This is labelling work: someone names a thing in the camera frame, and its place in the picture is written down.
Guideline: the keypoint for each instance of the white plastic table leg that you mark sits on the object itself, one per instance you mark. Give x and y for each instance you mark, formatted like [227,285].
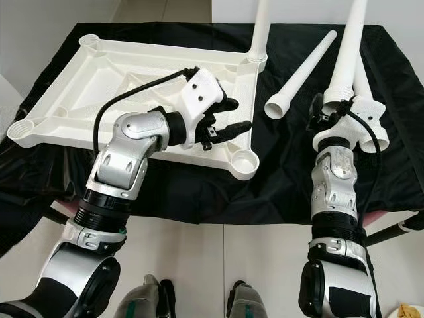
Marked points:
[348,46]
[374,137]
[298,76]
[258,30]

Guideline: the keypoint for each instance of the white plastic children table top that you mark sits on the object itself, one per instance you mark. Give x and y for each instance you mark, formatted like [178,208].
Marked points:
[106,83]

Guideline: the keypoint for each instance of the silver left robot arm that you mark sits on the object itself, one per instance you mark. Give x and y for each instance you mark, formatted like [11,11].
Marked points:
[132,146]

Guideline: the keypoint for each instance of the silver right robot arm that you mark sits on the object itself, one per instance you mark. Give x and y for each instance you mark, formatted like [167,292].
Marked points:
[334,179]

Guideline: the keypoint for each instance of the black table cloth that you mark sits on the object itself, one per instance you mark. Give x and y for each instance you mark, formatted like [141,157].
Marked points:
[278,192]

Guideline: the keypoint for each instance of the grey robot right foot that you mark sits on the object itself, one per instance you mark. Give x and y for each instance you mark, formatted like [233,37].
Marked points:
[245,301]

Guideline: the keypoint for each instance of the grey robot foot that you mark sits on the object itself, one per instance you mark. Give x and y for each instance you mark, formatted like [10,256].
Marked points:
[245,301]
[146,301]

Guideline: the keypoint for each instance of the grey robot left foot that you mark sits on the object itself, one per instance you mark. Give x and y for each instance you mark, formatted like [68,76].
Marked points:
[146,301]

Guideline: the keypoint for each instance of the yellow crumpled cloth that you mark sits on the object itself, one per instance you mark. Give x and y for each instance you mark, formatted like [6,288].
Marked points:
[409,311]

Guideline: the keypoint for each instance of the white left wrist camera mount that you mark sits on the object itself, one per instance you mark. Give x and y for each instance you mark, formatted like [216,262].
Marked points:
[202,93]

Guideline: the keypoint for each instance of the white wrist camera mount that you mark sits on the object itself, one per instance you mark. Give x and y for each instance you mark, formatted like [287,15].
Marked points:
[202,93]
[354,122]

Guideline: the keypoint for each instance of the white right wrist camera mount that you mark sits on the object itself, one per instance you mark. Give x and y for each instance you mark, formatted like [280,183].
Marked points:
[354,122]

